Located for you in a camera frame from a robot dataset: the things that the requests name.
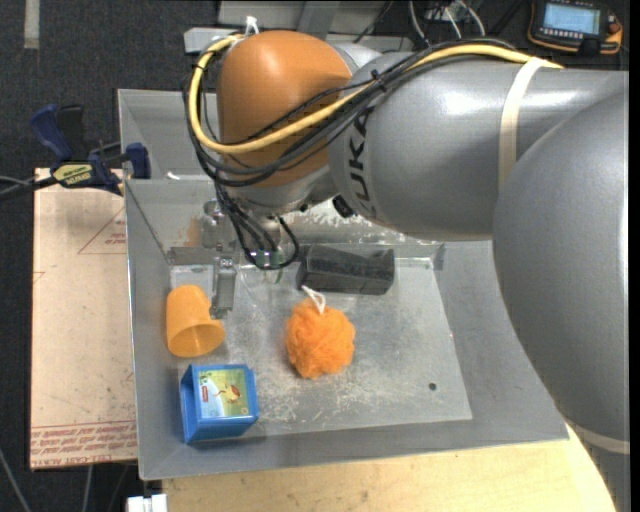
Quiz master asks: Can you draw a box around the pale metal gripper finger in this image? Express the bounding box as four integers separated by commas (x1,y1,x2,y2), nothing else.
209,256,237,320
201,199,225,250

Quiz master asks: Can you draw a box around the orange plastic cup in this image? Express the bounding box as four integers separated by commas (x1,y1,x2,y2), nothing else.
165,284,226,359

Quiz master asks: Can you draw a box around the dark green flat block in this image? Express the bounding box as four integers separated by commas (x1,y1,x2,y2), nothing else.
295,243,397,297

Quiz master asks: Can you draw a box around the orange mesh bath sponge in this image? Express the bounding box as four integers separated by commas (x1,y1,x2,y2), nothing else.
284,285,357,381

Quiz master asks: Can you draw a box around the blue picture box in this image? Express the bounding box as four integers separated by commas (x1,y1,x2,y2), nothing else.
178,363,261,446

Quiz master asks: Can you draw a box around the brown cardboard board, red print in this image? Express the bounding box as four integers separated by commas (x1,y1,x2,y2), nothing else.
29,167,139,471

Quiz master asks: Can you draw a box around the grey metal bin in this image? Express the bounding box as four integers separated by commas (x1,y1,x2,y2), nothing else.
117,88,571,482

